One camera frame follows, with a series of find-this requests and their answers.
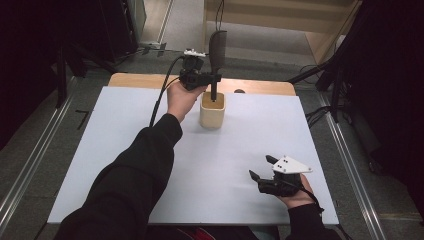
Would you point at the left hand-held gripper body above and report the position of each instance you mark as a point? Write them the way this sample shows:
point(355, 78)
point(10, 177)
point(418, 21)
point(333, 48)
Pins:
point(191, 71)

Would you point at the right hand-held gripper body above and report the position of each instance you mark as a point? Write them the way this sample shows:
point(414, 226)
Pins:
point(280, 186)

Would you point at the black spatula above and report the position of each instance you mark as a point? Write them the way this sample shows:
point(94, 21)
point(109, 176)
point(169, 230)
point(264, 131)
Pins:
point(217, 50)

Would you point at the beige square cup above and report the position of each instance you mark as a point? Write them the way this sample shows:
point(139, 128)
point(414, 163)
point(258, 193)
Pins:
point(211, 118)

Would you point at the person's right hand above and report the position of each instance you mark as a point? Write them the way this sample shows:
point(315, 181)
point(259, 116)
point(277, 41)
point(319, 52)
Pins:
point(298, 200)

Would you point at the person's left hand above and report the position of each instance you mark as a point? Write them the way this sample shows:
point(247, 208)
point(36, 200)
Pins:
point(180, 100)

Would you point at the small dark round object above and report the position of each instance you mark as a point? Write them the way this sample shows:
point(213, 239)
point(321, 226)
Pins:
point(239, 91)

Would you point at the white table board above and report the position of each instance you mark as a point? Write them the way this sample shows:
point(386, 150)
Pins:
point(233, 143)

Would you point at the grey cabinet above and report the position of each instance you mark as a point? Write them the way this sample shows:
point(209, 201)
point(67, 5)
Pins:
point(138, 16)

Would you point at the black metal stand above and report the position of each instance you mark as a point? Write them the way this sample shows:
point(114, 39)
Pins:
point(336, 96)
point(61, 83)

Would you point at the light wooden shelf unit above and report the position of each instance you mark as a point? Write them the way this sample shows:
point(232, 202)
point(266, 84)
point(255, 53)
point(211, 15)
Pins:
point(320, 43)

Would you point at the metal floor rail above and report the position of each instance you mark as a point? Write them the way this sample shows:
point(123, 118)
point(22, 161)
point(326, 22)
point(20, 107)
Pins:
point(353, 166)
point(33, 160)

